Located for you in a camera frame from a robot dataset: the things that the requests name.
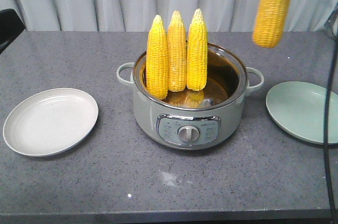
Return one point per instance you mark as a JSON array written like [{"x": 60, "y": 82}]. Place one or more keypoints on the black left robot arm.
[{"x": 11, "y": 27}]

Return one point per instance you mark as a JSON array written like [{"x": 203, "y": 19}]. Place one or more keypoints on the green round plate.
[{"x": 298, "y": 108}]

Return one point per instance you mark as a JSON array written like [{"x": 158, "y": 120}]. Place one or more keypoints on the grey stone countertop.
[{"x": 118, "y": 174}]

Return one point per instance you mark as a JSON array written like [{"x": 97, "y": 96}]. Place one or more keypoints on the beige round plate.
[{"x": 50, "y": 122}]

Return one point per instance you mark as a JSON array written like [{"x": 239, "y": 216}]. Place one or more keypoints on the green electric cooking pot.
[{"x": 194, "y": 120}]

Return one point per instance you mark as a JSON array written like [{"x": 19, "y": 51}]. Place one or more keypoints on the white blender appliance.
[{"x": 330, "y": 25}]

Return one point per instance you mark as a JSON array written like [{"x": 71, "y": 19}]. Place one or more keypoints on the yellow corn cob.
[
  {"x": 157, "y": 60},
  {"x": 197, "y": 52},
  {"x": 270, "y": 21},
  {"x": 176, "y": 38}
]

